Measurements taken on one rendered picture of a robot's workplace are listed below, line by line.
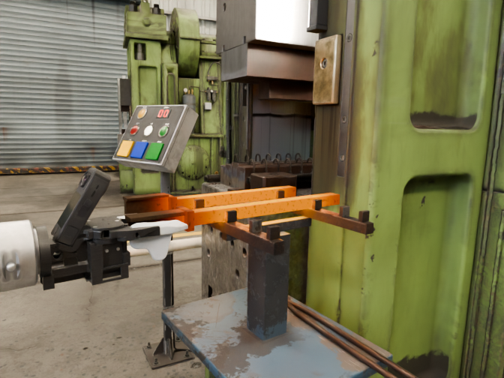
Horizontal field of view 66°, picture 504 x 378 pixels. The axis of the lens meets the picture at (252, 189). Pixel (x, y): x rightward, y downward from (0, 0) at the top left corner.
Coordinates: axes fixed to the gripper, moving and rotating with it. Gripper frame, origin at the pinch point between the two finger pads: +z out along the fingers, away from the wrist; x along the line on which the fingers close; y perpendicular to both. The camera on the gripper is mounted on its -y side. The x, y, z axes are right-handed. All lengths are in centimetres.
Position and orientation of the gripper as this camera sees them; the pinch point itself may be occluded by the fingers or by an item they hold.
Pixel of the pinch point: (172, 218)
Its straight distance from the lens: 65.6
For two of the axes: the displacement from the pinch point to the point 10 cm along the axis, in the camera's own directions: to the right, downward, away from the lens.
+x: 5.8, 1.5, -8.0
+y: -0.2, 9.9, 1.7
